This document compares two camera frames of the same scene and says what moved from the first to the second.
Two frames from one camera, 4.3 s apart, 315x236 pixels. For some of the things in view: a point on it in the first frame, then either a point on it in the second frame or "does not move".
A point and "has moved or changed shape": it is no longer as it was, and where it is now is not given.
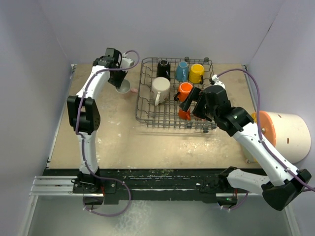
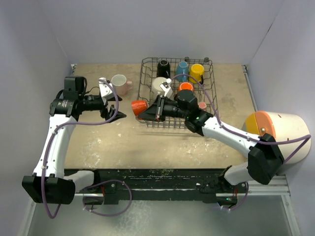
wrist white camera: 216,82 → 165,87
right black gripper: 196,95 → 152,113
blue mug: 182,72 does not move
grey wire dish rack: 165,83 does not move
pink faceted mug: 125,86 does not move
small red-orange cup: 184,115 has moved or changed shape
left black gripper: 117,84 → 120,114
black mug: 163,69 does not move
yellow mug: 196,73 does not move
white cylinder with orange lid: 289,132 does not move
